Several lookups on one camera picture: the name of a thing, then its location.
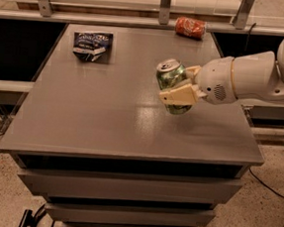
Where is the metal railing frame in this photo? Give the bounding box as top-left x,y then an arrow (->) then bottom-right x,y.
0,0 -> 284,37

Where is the black device on floor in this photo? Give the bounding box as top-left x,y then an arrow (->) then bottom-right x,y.
18,209 -> 36,227

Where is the grey drawer cabinet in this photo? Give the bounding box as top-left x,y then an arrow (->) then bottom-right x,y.
0,26 -> 263,227

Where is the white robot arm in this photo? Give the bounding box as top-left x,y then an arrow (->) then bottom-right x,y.
158,40 -> 284,106

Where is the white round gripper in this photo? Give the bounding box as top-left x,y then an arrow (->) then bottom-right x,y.
158,57 -> 237,106

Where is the green soda can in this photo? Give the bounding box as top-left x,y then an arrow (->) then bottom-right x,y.
156,58 -> 191,115

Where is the black floor cable right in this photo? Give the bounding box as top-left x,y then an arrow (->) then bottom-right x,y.
246,167 -> 284,201

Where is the red soda can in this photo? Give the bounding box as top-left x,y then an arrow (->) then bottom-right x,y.
175,17 -> 207,40

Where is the blue crumpled chip bag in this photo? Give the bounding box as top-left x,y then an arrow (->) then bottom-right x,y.
72,31 -> 113,62

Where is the black hanging cable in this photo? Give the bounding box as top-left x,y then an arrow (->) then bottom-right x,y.
240,21 -> 258,55

